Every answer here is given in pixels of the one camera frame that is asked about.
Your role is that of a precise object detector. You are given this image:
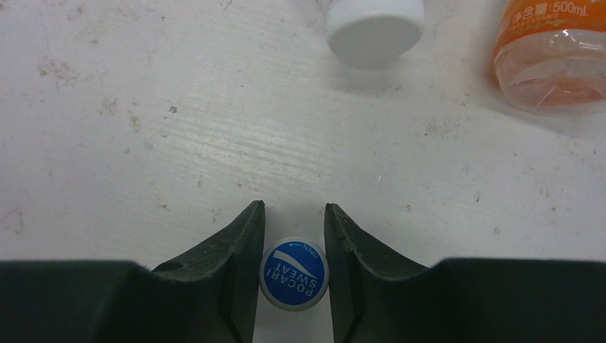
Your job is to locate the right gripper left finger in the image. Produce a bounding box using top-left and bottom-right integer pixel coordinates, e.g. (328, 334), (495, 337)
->
(1, 200), (265, 342)

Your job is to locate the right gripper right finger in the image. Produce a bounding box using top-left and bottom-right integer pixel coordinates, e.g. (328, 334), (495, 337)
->
(324, 204), (605, 342)

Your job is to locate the large clear bottle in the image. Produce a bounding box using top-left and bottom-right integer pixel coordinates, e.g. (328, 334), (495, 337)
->
(322, 0), (424, 66)

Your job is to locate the orange drink bottle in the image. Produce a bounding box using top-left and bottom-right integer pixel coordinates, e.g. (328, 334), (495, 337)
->
(493, 0), (605, 115)

